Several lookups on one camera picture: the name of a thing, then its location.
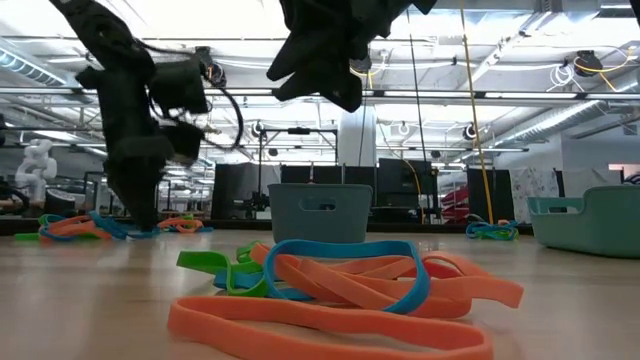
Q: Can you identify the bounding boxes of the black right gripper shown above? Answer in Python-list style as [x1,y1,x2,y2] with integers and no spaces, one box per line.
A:
[266,0,437,113]

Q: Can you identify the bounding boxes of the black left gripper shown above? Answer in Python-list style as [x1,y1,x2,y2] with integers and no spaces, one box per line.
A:
[75,66,206,233]

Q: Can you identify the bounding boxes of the blue plastic basket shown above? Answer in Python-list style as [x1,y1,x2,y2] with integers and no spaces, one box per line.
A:
[267,183,374,245]

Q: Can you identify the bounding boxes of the white pillar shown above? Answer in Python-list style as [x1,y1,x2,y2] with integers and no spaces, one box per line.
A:
[338,105,377,167]

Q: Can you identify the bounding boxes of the black partition panel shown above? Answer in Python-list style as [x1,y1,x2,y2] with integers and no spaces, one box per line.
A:
[210,162,281,221]
[377,158,439,224]
[467,167,516,224]

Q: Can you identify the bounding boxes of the black monitor row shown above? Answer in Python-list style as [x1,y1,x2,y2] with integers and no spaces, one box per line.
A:
[279,164,379,185]

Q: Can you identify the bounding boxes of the red object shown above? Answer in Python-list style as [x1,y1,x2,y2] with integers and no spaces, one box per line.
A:
[439,184,471,224]

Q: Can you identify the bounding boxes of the white patterned sheet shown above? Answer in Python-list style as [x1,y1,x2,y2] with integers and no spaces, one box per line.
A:
[509,166,561,224]

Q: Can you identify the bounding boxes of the teal plastic basket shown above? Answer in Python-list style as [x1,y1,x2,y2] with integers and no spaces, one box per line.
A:
[527,184,640,260]

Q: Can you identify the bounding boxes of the black stand frame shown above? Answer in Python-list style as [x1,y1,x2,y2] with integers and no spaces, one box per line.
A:
[257,127,340,221]

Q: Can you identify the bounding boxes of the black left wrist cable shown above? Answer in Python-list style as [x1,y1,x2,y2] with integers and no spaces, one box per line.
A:
[199,62,246,151]

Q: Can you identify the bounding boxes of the long black cable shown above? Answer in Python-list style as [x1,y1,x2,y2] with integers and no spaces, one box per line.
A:
[407,9,431,164]

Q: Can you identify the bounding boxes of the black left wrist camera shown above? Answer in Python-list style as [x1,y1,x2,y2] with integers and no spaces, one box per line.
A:
[148,47,212,116]

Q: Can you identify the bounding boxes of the yellow cable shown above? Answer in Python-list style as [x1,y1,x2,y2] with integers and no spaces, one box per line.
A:
[459,0,496,226]

